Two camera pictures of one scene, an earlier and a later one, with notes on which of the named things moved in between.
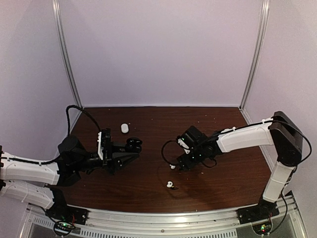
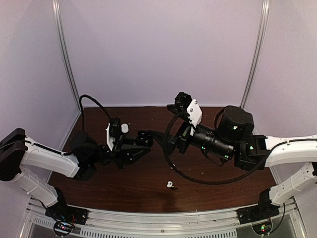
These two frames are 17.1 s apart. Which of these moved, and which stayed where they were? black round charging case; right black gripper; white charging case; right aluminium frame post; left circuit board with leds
Moved: black round charging case; right black gripper
Stayed: right aluminium frame post; left circuit board with leds; white charging case
